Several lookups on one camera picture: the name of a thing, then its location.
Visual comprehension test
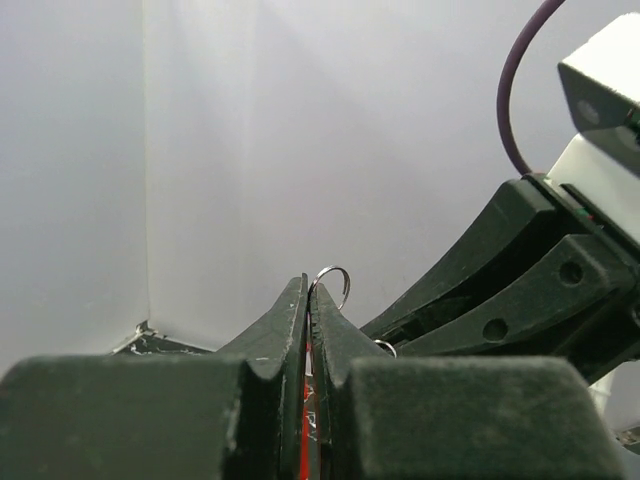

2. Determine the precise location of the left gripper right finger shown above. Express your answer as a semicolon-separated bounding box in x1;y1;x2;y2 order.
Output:
308;285;625;479

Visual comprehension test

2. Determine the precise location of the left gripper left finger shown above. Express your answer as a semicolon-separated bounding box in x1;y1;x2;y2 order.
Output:
1;275;308;479

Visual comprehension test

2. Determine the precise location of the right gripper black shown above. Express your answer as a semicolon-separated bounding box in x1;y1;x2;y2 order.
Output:
361;174;639;384

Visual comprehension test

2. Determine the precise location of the silver split ring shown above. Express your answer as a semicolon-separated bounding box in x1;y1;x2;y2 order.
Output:
307;267;352;311

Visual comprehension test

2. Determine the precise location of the red handled keyring holder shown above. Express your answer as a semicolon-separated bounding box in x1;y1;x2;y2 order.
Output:
299;340;321;480

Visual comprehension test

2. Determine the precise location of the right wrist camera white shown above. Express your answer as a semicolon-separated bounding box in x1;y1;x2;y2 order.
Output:
548;12;639;241

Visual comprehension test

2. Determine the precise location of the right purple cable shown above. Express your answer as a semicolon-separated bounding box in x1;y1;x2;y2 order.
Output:
497;0;569;176

